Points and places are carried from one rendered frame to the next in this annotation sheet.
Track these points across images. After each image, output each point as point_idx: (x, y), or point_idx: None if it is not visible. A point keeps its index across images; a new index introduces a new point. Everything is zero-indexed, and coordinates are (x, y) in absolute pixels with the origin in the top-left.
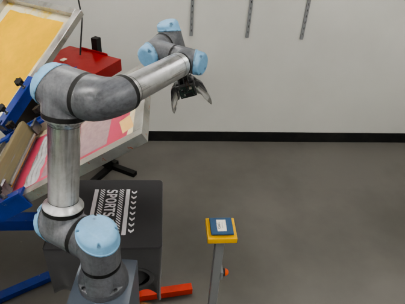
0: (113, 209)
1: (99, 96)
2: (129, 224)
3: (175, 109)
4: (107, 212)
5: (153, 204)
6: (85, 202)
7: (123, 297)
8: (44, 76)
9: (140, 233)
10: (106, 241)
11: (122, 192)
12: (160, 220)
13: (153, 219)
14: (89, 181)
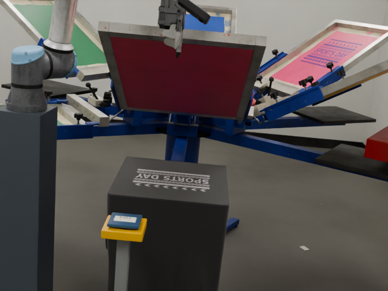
0: (175, 180)
1: None
2: (148, 184)
3: (176, 52)
4: (170, 178)
5: (179, 197)
6: (187, 171)
7: (5, 109)
8: None
9: (133, 187)
10: (14, 50)
11: (204, 185)
12: (150, 197)
13: (153, 194)
14: (224, 174)
